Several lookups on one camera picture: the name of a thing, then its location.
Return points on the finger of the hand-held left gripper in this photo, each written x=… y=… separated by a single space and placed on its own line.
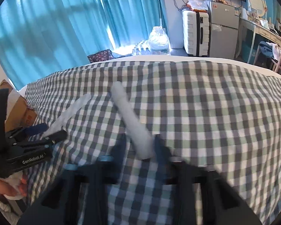
x=53 y=137
x=35 y=129

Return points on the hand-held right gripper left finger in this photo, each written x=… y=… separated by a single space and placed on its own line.
x=114 y=154

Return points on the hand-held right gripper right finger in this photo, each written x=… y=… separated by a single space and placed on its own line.
x=162 y=152

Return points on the brown cardboard box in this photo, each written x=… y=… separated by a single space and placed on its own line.
x=18 y=107

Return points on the white plastic bottle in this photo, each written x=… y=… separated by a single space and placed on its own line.
x=133 y=126

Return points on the person's left hand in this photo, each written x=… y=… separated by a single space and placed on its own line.
x=3 y=187

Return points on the checkered blanket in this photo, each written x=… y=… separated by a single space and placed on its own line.
x=213 y=121

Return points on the floral fabric bag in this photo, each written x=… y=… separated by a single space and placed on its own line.
x=100 y=56

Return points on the blue window curtain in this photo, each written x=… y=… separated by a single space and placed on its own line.
x=49 y=28

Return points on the pack of water bottles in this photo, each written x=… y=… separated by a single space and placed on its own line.
x=141 y=49

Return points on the large clear water jug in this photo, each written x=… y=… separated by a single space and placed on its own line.
x=158 y=41

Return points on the white suitcase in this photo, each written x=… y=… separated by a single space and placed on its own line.
x=194 y=32

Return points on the grey mini fridge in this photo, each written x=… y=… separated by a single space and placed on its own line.
x=224 y=28

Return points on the wooden chair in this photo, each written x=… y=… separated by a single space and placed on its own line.
x=277 y=63

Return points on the blue garment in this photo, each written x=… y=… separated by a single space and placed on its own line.
x=265 y=48

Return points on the plastic bag of snacks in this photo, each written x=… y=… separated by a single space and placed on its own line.
x=197 y=4

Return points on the white garment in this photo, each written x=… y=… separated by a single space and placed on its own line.
x=277 y=51

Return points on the cream dressing desk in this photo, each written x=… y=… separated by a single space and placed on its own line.
x=262 y=29

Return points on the white oval mirror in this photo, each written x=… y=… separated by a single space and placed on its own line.
x=256 y=1

